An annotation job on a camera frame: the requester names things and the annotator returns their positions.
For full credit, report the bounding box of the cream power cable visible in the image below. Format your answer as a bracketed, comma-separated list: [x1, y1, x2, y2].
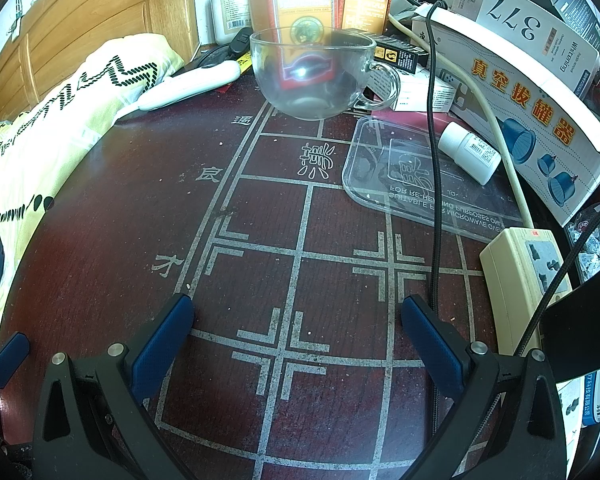
[389, 12, 535, 231]

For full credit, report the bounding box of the black braided cable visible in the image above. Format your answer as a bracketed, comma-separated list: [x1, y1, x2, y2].
[512, 205, 600, 358]

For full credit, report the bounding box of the thin black cable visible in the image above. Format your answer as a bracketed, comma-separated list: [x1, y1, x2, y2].
[367, 0, 453, 311]

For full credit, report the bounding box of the clear glass cup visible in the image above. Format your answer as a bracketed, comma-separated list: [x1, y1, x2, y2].
[249, 27, 403, 122]

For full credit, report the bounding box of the white jar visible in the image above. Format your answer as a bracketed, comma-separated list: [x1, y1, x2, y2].
[210, 0, 253, 46]

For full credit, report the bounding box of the clear plastic container lid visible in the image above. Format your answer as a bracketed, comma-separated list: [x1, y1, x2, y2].
[341, 115, 526, 241]

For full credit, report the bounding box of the white grey printed box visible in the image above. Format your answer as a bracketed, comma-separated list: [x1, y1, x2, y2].
[450, 0, 600, 101]

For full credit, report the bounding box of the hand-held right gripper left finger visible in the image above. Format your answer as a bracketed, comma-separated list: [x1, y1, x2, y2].
[32, 293, 196, 480]

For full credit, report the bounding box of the white pill bottle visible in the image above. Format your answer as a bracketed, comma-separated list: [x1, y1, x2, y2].
[437, 122, 502, 186]

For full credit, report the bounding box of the black panel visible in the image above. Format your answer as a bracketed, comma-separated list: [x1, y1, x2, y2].
[540, 280, 600, 386]

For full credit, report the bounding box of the white handheld device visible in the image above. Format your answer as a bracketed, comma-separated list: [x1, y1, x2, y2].
[137, 60, 241, 112]

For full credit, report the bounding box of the small white box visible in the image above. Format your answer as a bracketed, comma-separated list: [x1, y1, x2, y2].
[395, 67, 456, 113]

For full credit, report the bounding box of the red medicine box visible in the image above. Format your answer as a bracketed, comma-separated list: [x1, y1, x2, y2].
[245, 0, 343, 91]

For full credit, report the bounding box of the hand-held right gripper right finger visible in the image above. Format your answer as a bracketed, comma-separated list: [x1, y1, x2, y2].
[400, 294, 567, 480]

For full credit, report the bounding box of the white box blue cups print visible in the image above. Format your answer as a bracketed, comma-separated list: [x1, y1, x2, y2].
[412, 2, 600, 228]

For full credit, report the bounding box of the cream power strip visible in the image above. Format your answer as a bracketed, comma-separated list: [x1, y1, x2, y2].
[480, 226, 573, 358]

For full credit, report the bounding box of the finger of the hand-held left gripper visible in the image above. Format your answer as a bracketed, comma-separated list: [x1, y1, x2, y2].
[0, 332, 32, 461]

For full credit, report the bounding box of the yellow patterned blanket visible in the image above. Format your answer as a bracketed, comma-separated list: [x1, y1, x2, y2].
[0, 34, 186, 361]

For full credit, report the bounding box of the small black box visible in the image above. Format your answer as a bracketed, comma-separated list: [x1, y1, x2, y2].
[375, 37, 431, 71]

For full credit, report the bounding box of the wooden headboard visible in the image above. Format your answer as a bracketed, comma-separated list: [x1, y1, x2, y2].
[0, 0, 201, 121]

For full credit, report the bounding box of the orange box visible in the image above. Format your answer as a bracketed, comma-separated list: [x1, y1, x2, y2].
[337, 0, 393, 36]

